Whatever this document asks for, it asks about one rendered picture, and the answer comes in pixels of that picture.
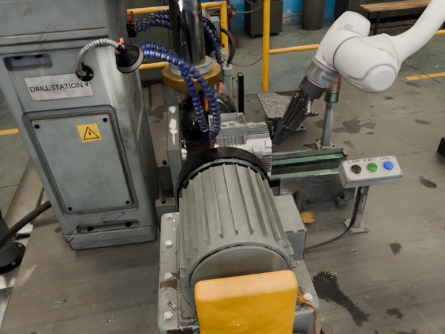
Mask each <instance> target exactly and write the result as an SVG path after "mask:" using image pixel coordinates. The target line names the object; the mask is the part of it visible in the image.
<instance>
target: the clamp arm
mask: <svg viewBox="0 0 445 334"><path fill-rule="evenodd" d="M236 82H237V83H238V112H239V113H241V112H243V115H244V74H243V72H238V73H237V78H236Z"/></svg>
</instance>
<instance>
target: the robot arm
mask: <svg viewBox="0 0 445 334"><path fill-rule="evenodd" d="M444 21H445V0H432V1H431V2H430V4H429V5H428V7H427V8H426V9H425V10H424V12H423V14H422V15H421V16H420V18H419V19H418V21H417V22H416V23H415V24H414V26H413V27H412V28H410V29H409V30H408V31H406V32H404V33H403V34H400V35H397V36H389V35H387V34H379V35H375V36H368V34H369V31H370V22H369V21H368V20H367V19H366V18H365V17H363V16H362V15H360V14H358V13H355V12H351V11H346V12H345V13H343V14H342V15H341V16H340V17H339V18H338V19H337V20H336V21H335V22H334V24H333V25H332V26H331V27H330V28H329V30H328V32H327V33H326V34H325V36H324V38H323V39H322V41H321V43H320V45H319V47H318V50H317V53H316V55H315V57H314V58H313V60H312V62H311V63H310V65H309V67H308V68H307V70H306V71H305V75H306V76H305V77H304V78H303V80H302V82H301V83H300V85H299V88H300V89H301V90H300V91H299V93H296V92H294V93H293V96H292V98H291V101H290V103H289V105H288V107H287V109H286V111H285V113H284V114H283V117H282V118H281V120H282V121H283V122H282V125H281V126H280V128H279V129H278V131H277V132H276V134H275V136H274V137H273V138H272V144H274V145H277V146H280V144H281V143H282V142H283V140H284V138H285V137H286V136H287V134H288V133H289V131H291V132H294V131H295V130H296V128H297V127H298V126H299V125H300V124H301V123H302V122H303V121H304V120H305V119H306V118H307V117H308V116H309V115H310V114H311V113H312V111H311V110H310V106H311V105H312V104H313V101H314V100H315V99H320V98H321V96H322V94H323V93H324V92H325V90H326V88H327V89H328V88H330V87H331V85H332V84H333V83H334V81H335V80H336V78H337V77H338V76H339V74H340V75H341V76H342V77H343V78H344V79H345V80H346V81H347V82H348V83H349V84H351V85H352V86H354V87H355V88H357V89H358V90H361V91H364V92H366V93H380V92H383V91H385V90H387V89H389V88H390V87H391V86H392V85H393V84H394V82H395V80H396V78H397V74H398V71H399V70H400V68H401V64H402V62H403V60H404V59H406V58H408V57H409V56H410V55H411V54H413V53H415V52H416V51H417V50H419V49H420V48H422V47H423V46H424V45H425V44H426V43H427V42H428V41H429V40H430V39H431V38H432V37H433V36H434V34H435V33H436V31H437V30H438V29H439V28H440V26H441V25H442V23H443V22H444Z"/></svg>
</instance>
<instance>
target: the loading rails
mask: <svg viewBox="0 0 445 334"><path fill-rule="evenodd" d="M346 159H347V153H346V152H345V150H344V148H343V147H336V148H324V149H317V150H306V151H299V152H286V153H280V154H273V155H272V172H271V176H270V177H269V179H270V182H271V185H272V192H273V196H279V195H289V194H291V195H292V194H293V193H294V192H295V191H296V190H298V189H302V190H304V191H305V193H306V195H305V202H304V206H303V209H306V208H307V204H311V203H322V202H328V201H336V202H337V204H338V205H342V204H348V202H349V199H353V198H354V194H355V191H356V187H353V188H343V186H342V182H341V180H340V176H339V174H338V170H337V169H338V167H339V165H340V163H341V162H342V161H346Z"/></svg>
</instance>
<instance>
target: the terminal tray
mask: <svg viewBox="0 0 445 334"><path fill-rule="evenodd" d="M220 115H221V129H220V132H219V134H218V136H217V137H216V138H217V141H216V142H215V144H217V145H218V147H220V146H231V145H232V146H234V145H236V146H238V144H239V145H240V146H241V145H242V144H243V145H245V144H247V126H246V122H245V119H244V115H243V112H241V114H240V115H239V113H226V114H220ZM211 116H212V115H208V117H209V130H210V131H211V130H212V129H213V128H212V127H213V118H212V117H211ZM242 124H244V125H242Z"/></svg>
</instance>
